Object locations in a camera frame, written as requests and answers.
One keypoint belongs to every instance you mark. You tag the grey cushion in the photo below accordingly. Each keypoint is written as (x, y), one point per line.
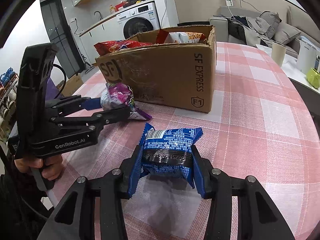
(285, 33)

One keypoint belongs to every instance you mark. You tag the black glass door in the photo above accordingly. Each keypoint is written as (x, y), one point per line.
(59, 33)

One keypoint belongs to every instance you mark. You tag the pink plaid tablecloth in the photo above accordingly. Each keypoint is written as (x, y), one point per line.
(259, 126)

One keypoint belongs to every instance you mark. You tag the white purple snack bag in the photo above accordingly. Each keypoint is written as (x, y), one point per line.
(179, 37)

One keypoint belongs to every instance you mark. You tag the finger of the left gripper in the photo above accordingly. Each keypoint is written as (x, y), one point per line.
(101, 119)
(91, 104)

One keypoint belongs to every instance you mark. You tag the green small pot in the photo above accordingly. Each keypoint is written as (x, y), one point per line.
(313, 77)

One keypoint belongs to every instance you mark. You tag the grey sofa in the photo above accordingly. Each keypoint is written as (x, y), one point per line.
(265, 24)

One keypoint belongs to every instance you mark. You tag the cardboard box on floor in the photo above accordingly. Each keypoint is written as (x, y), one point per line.
(72, 85)

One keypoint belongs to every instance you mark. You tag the white side table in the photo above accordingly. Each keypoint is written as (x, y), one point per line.
(289, 66)

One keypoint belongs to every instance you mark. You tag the purple silver snack bag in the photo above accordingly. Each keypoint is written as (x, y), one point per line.
(118, 95)

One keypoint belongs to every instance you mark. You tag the beige cup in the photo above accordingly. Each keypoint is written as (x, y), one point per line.
(278, 53)

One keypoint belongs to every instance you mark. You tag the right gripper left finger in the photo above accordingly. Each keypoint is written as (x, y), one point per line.
(73, 217)

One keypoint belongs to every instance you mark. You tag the white washing machine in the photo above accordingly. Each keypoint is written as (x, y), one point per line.
(141, 18)

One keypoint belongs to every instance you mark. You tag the red snack bag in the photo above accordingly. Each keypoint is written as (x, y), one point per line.
(107, 47)

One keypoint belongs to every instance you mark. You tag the SF cardboard box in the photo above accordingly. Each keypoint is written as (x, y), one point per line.
(173, 74)

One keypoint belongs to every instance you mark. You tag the white electric kettle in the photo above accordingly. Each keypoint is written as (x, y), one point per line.
(308, 56)

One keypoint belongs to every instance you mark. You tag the dark clothes pile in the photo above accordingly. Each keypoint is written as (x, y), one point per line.
(239, 28)

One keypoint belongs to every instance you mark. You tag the white kitchen cabinet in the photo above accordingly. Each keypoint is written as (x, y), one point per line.
(107, 31)

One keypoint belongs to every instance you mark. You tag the left hand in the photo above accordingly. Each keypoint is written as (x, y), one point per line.
(51, 167)

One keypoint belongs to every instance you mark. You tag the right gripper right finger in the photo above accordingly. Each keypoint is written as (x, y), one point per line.
(258, 216)

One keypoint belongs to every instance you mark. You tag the blue snack packet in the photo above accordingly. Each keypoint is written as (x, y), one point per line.
(167, 153)

